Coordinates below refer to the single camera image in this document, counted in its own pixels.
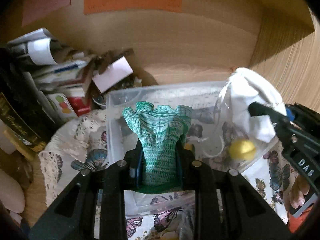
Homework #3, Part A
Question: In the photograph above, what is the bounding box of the white cloth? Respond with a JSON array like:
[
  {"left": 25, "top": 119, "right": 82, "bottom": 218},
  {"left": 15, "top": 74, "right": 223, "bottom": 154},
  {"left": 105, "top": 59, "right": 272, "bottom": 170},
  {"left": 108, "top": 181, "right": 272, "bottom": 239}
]
[{"left": 214, "top": 67, "right": 286, "bottom": 143}]

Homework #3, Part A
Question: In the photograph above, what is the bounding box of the green knitted cloth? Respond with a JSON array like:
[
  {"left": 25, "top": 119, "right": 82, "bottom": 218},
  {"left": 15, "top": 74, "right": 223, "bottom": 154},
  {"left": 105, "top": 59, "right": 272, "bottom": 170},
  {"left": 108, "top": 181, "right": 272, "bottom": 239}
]
[{"left": 123, "top": 101, "right": 193, "bottom": 194}]

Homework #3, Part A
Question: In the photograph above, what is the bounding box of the person's right hand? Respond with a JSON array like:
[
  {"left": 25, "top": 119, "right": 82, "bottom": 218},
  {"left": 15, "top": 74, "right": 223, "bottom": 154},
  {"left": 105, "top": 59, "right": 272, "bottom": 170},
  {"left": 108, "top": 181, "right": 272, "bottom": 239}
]
[{"left": 286, "top": 175, "right": 310, "bottom": 211}]

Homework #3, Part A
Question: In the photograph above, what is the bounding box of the yellow ball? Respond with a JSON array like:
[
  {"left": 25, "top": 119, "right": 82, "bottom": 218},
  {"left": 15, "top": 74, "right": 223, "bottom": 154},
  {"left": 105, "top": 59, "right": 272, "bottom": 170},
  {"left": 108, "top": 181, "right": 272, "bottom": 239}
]
[{"left": 228, "top": 140, "right": 257, "bottom": 161}]

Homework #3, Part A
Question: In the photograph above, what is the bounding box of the clear plastic storage box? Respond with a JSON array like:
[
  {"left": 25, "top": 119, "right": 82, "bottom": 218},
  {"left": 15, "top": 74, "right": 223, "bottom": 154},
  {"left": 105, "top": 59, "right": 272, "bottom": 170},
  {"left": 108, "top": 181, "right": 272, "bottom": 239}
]
[{"left": 106, "top": 81, "right": 277, "bottom": 217}]

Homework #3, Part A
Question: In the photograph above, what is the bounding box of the butterfly print tablecloth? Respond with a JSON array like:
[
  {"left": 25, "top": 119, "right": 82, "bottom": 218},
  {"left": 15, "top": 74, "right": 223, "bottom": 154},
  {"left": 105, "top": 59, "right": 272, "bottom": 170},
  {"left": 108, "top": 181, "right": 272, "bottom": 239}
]
[{"left": 39, "top": 110, "right": 291, "bottom": 239}]

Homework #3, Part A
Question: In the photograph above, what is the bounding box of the dark glass bottle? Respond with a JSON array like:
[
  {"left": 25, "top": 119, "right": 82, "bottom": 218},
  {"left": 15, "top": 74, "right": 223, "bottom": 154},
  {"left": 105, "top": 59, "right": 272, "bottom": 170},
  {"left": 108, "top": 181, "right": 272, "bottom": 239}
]
[{"left": 1, "top": 48, "right": 46, "bottom": 153}]

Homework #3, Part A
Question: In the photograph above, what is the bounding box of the wooden shelf unit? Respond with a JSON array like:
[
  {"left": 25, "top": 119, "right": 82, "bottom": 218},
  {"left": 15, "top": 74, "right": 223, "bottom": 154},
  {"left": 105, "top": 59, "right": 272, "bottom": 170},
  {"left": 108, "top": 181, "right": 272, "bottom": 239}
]
[{"left": 1, "top": 0, "right": 319, "bottom": 111}]

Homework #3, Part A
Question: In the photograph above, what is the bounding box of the pile of papers and books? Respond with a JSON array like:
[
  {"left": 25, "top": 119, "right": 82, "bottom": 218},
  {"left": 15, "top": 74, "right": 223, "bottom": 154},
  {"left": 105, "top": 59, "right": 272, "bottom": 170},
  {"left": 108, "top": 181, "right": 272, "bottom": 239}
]
[{"left": 7, "top": 28, "right": 142, "bottom": 123}]

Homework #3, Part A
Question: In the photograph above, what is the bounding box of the pink paper strip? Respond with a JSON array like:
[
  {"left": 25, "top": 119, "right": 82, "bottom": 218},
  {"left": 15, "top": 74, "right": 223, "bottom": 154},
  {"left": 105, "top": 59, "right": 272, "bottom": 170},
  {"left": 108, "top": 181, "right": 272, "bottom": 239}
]
[{"left": 22, "top": 0, "right": 71, "bottom": 26}]

